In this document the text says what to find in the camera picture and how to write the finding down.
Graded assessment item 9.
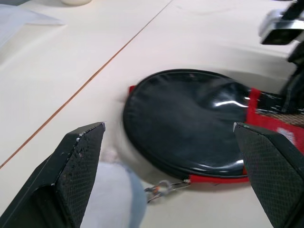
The pale blue rounded object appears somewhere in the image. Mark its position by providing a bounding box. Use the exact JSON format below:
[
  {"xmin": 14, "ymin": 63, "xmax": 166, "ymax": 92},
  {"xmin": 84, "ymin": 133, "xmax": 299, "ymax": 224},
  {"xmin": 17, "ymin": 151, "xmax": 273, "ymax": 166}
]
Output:
[{"xmin": 82, "ymin": 162, "xmax": 148, "ymax": 228}]

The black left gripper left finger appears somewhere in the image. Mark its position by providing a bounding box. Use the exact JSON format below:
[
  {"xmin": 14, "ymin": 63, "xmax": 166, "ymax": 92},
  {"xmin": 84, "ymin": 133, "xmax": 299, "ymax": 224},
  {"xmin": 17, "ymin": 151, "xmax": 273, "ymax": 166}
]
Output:
[{"xmin": 0, "ymin": 122, "xmax": 106, "ymax": 228}]

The clear plastic sheet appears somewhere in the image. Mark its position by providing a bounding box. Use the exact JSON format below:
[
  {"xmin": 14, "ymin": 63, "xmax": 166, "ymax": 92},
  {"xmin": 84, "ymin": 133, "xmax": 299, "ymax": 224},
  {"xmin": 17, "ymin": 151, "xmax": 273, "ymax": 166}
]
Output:
[{"xmin": 0, "ymin": 4, "xmax": 66, "ymax": 61}]

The black and red paddle case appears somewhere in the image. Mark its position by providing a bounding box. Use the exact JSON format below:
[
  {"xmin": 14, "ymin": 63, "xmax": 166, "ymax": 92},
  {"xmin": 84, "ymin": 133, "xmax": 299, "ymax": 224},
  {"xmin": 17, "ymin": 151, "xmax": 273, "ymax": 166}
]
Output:
[{"xmin": 123, "ymin": 68, "xmax": 304, "ymax": 185}]

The white round object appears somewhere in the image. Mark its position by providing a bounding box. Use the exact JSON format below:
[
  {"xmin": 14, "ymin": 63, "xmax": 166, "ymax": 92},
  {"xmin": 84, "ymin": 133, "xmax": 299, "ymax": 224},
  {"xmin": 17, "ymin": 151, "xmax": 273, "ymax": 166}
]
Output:
[{"xmin": 61, "ymin": 0, "xmax": 93, "ymax": 6}]

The metal zipper pull ring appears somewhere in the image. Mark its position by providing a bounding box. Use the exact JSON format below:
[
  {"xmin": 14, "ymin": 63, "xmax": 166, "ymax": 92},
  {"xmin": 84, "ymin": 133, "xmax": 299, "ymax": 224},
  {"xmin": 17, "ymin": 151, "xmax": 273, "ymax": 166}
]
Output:
[{"xmin": 143, "ymin": 179, "xmax": 192, "ymax": 204}]

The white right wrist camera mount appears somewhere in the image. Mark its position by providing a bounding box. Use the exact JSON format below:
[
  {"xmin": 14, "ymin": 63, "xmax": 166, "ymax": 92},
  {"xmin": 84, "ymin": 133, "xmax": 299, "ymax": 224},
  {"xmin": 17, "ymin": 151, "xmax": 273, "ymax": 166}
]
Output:
[{"xmin": 258, "ymin": 9, "xmax": 304, "ymax": 46}]

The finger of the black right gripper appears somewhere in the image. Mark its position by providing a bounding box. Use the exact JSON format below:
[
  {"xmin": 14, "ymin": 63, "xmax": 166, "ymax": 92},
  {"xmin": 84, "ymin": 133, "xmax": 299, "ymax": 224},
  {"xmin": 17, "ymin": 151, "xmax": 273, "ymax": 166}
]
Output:
[{"xmin": 279, "ymin": 70, "xmax": 304, "ymax": 114}]

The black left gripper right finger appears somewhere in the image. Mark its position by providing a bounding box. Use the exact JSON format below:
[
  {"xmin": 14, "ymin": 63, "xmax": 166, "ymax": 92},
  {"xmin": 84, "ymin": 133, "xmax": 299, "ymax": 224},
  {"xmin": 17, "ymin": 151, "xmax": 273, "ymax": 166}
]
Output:
[{"xmin": 233, "ymin": 122, "xmax": 304, "ymax": 228}]

